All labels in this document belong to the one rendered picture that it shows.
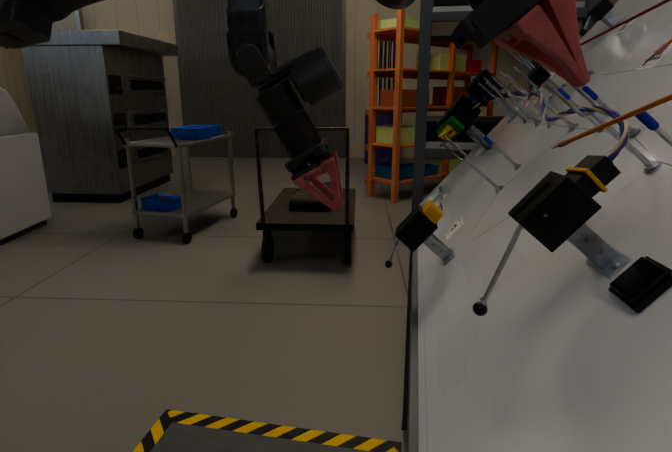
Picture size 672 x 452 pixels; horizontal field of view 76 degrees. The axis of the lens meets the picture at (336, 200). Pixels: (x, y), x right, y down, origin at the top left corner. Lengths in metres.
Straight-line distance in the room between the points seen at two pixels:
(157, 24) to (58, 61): 3.85
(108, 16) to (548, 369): 9.41
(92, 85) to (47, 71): 0.49
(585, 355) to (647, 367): 0.05
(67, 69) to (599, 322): 5.36
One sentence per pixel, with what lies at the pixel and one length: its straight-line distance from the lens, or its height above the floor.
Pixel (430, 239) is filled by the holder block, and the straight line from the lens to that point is 0.77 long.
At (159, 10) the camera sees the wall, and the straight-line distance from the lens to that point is 9.15.
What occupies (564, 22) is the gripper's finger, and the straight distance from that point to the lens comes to 0.38.
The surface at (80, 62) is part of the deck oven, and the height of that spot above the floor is 1.52.
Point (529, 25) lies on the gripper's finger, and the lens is 0.36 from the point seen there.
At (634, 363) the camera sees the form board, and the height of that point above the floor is 1.03.
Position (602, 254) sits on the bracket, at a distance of 0.45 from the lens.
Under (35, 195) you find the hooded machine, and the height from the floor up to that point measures 0.32.
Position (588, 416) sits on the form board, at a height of 1.00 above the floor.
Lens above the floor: 1.21
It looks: 14 degrees down
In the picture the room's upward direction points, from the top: straight up
